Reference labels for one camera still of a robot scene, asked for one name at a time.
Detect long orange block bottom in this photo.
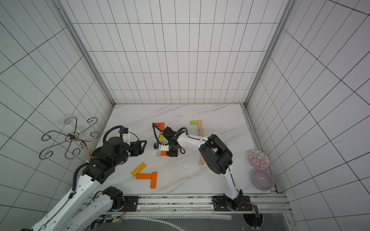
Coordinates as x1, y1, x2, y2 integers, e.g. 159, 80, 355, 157
150, 172, 158, 189

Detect yellow-green block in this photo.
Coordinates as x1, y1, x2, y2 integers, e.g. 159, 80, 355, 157
159, 134, 164, 143

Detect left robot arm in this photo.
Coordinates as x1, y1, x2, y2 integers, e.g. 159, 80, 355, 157
31, 125, 147, 231

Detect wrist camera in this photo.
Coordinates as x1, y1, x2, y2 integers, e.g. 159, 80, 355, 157
119, 127, 131, 145
153, 143, 169, 152

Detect natural block diagonal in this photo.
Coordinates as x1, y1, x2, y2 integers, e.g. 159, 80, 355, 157
199, 156, 205, 165
198, 120, 203, 130

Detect patterned red blue plate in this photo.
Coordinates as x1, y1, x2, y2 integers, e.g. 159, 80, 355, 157
248, 150, 270, 169

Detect lilac bowl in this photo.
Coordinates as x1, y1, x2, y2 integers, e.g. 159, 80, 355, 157
252, 169, 275, 191

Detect right base cable bundle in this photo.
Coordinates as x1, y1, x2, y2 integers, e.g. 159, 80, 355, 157
243, 207, 264, 230

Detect orange block diagonal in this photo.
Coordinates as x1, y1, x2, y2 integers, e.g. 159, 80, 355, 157
160, 122, 165, 131

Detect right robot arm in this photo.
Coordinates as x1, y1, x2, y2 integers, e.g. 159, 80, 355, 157
152, 123, 253, 211

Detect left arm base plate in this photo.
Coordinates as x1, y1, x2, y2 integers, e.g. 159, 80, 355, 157
112, 196, 139, 212

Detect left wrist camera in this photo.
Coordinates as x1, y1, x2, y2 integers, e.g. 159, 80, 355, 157
119, 127, 131, 145

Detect yellow-orange wooden block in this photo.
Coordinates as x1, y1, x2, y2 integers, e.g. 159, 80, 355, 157
131, 163, 146, 177

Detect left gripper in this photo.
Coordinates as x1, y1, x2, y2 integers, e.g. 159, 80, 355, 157
113, 141, 147, 166

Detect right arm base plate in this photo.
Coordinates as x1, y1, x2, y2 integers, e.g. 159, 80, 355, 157
212, 195, 252, 212

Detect electronics board with wires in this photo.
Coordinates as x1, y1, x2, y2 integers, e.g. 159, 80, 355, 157
89, 215, 122, 231

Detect orange block horizontal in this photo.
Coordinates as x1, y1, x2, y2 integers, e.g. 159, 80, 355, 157
136, 173, 152, 180

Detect aluminium mounting rail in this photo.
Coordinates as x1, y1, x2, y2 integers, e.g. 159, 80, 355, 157
78, 193, 292, 219

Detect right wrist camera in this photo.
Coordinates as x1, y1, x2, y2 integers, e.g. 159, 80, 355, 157
153, 143, 169, 152

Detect dark oval stand base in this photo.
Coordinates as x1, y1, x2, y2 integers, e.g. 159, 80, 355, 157
91, 147, 103, 159

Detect ornate metal wire stand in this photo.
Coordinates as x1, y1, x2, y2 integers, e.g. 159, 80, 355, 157
39, 116, 99, 160

